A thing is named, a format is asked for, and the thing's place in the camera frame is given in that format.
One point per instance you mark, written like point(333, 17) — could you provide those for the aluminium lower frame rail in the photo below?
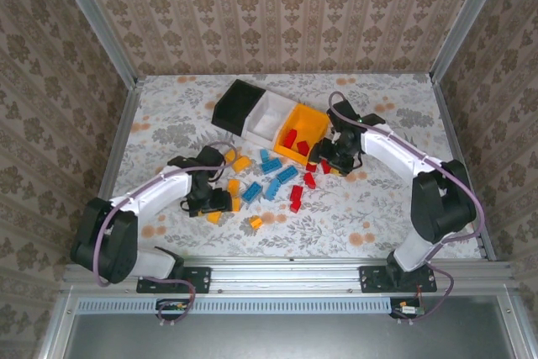
point(56, 334)
point(513, 329)

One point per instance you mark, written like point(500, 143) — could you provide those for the blue lego brick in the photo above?
point(251, 191)
point(287, 174)
point(264, 154)
point(273, 188)
point(272, 165)

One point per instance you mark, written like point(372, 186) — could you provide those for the aluminium frame post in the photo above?
point(466, 18)
point(94, 22)

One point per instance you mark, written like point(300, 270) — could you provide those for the white plastic bin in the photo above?
point(267, 121)

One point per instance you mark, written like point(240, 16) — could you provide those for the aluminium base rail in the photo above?
point(286, 277)

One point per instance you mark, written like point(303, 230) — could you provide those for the floral patterned table cover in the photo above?
point(319, 228)

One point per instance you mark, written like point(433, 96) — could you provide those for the grey metal panel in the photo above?
point(294, 338)

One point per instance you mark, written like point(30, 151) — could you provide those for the yellow plastic bin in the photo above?
point(309, 123)

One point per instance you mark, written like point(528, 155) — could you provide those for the black plastic bin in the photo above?
point(235, 102)

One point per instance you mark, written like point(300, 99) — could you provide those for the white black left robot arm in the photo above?
point(159, 191)

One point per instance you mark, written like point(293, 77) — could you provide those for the aluminium table side rail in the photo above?
point(453, 132)
point(126, 132)

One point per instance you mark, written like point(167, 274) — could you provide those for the small connector board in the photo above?
point(409, 309)
point(174, 305)

